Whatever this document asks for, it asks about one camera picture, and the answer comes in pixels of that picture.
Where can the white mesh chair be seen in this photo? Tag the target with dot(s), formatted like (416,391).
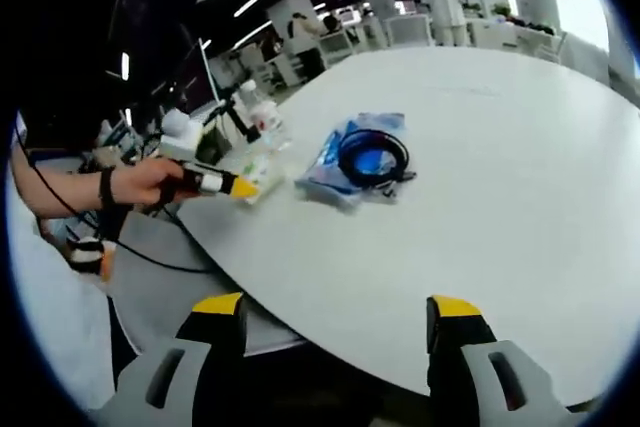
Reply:
(410,31)
(336,47)

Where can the blue wet wipes pack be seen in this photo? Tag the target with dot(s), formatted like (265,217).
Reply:
(325,172)

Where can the white paper cup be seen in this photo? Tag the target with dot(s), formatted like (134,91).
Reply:
(262,172)

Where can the person's white clothing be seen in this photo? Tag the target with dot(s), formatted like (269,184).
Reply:
(55,327)

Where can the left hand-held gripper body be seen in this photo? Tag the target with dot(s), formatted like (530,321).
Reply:
(182,134)

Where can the white cabinet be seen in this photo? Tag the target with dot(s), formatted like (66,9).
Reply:
(492,36)

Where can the clear plastic bag with items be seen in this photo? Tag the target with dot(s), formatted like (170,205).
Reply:
(262,117)

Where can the white orange worn device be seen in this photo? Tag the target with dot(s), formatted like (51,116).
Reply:
(87,257)

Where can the black wristband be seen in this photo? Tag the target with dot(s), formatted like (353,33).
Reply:
(106,189)

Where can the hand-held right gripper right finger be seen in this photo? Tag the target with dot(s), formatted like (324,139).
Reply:
(460,342)

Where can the green potted plant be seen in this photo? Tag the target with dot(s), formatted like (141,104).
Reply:
(501,9)

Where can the pale blue tissue pack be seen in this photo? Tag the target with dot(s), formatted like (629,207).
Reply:
(385,119)

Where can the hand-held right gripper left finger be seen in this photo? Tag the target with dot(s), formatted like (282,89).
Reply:
(210,347)

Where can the dark computer monitor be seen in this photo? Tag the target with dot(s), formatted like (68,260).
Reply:
(200,77)

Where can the person's left hand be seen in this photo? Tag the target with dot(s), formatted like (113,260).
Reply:
(145,182)

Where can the black desk stand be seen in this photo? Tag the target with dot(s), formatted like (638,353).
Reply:
(252,136)

